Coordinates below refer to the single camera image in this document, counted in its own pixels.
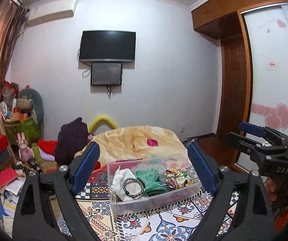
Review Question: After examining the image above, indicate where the floral yellow scrunchie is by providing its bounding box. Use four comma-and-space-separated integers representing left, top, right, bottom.
164, 169, 193, 189

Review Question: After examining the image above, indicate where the green knitted cloth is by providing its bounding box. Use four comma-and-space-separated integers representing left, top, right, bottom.
135, 168, 167, 196

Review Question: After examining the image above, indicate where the white drawstring pouch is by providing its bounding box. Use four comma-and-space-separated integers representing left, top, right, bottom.
110, 167, 136, 202

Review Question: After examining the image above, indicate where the clear plastic storage bin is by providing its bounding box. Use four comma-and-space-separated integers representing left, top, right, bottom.
107, 154, 201, 216

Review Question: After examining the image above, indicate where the black white braided hair band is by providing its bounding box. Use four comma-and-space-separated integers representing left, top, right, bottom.
122, 177, 145, 199

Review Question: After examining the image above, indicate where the orange sleeve forearm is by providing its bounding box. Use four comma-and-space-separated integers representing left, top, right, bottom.
274, 209, 288, 233

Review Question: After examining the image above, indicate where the right hand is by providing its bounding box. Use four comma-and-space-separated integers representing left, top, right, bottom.
266, 177, 282, 203

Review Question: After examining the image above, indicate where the red book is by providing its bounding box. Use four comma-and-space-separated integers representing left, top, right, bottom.
0, 167, 18, 188

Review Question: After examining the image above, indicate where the brown wooden door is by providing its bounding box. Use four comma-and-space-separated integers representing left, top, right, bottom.
215, 33, 253, 156

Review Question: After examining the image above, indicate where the pink rabbit figurine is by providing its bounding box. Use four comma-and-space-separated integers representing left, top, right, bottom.
17, 132, 34, 163

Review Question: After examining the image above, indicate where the patterned tablecloth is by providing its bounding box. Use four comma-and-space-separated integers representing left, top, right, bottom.
75, 167, 213, 240

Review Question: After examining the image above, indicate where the red cloth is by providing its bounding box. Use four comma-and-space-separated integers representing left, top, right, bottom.
37, 140, 58, 156

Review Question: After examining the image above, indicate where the green storage box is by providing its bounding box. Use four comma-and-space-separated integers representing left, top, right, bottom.
4, 117, 41, 147

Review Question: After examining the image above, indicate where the white wardrobe sliding door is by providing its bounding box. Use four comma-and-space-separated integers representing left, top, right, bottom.
233, 2, 288, 174

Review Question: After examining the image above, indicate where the dark purple garment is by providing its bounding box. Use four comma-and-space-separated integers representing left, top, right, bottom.
54, 117, 88, 166

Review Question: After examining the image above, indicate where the beige fleece blanket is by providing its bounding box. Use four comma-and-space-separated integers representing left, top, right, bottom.
74, 125, 190, 166

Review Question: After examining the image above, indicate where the thin wooden stick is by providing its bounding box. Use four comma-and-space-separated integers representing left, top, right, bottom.
133, 212, 157, 240

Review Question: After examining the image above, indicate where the grey plush toy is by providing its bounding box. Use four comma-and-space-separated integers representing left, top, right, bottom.
16, 88, 44, 126

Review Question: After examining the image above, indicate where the wooden overhead cabinet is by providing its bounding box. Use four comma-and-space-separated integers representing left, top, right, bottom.
192, 0, 287, 40

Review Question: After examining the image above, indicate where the white air conditioner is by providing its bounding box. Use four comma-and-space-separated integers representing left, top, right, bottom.
27, 0, 78, 27

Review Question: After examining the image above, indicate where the small wall monitor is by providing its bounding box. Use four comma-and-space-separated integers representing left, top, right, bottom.
91, 62, 123, 86

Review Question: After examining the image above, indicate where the large wall television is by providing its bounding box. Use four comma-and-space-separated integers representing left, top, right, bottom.
79, 31, 136, 62

